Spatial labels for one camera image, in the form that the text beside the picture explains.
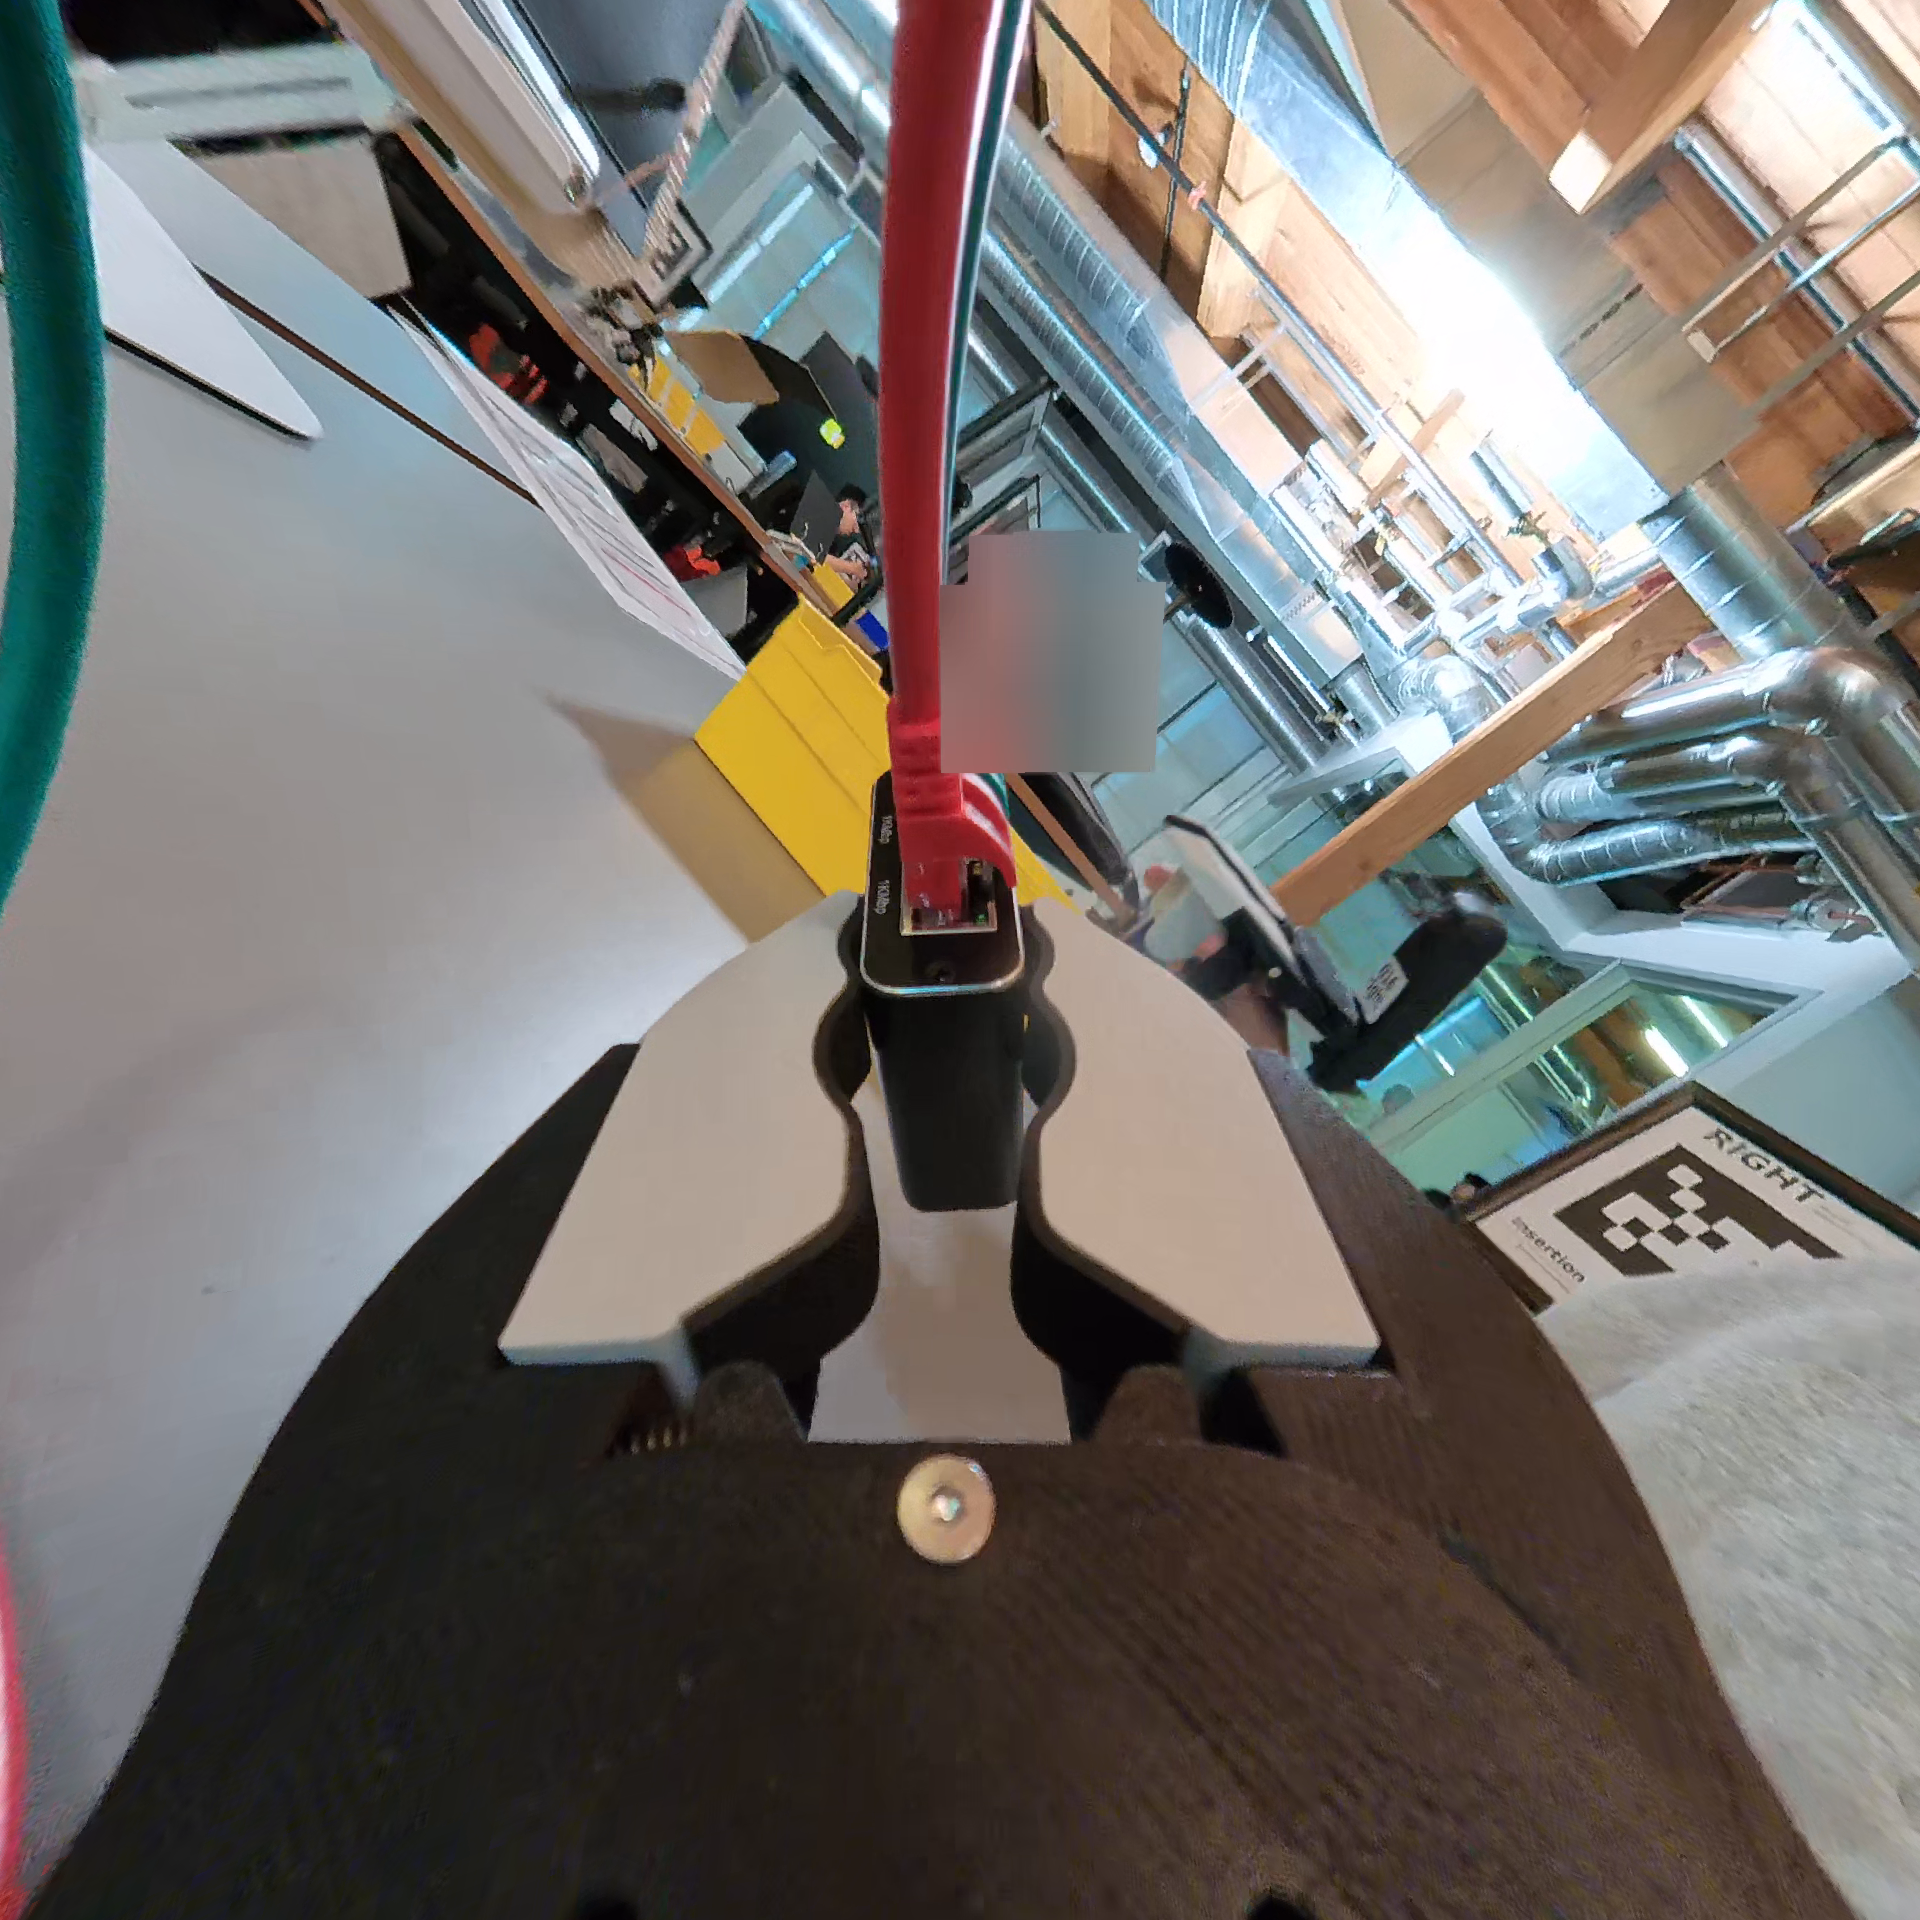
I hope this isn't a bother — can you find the person's right hand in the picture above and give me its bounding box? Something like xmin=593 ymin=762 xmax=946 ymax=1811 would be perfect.
xmin=1143 ymin=861 xmax=1256 ymax=1003

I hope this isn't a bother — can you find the white screen stand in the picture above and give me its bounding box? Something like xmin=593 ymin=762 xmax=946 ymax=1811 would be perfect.
xmin=66 ymin=58 xmax=414 ymax=440

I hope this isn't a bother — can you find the printed paper sheet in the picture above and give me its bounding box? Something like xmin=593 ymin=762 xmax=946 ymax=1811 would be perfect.
xmin=394 ymin=305 xmax=746 ymax=680

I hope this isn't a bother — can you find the red network cable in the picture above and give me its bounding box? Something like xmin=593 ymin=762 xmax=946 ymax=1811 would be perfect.
xmin=879 ymin=0 xmax=1039 ymax=931

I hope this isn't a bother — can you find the framed checkered marker sign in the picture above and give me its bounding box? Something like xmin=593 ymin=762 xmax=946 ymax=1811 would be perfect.
xmin=1463 ymin=1087 xmax=1920 ymax=1313

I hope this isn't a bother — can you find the yellow plastic bin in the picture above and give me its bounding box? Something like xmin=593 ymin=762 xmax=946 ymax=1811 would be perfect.
xmin=696 ymin=598 xmax=1087 ymax=921

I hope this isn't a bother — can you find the silver pipe bundle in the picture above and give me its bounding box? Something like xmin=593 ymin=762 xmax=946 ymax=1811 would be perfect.
xmin=1478 ymin=463 xmax=1920 ymax=931

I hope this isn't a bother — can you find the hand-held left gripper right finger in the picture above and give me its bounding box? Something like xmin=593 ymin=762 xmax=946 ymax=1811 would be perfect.
xmin=1020 ymin=921 xmax=1383 ymax=1374

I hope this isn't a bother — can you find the black network adapter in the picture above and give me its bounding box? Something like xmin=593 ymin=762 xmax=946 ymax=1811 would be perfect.
xmin=857 ymin=773 xmax=1039 ymax=1214

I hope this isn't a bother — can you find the green network cable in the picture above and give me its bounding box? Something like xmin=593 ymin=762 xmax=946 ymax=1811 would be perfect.
xmin=0 ymin=0 xmax=1041 ymax=921

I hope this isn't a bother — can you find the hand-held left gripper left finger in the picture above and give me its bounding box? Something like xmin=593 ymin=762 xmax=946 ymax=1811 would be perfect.
xmin=498 ymin=899 xmax=881 ymax=1374

